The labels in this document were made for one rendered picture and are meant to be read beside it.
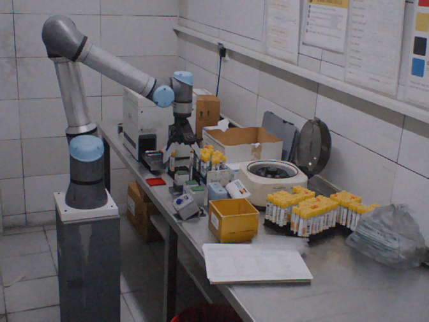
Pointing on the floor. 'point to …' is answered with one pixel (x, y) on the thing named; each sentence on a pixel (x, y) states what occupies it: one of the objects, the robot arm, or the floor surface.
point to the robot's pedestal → (89, 269)
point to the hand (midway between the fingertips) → (182, 163)
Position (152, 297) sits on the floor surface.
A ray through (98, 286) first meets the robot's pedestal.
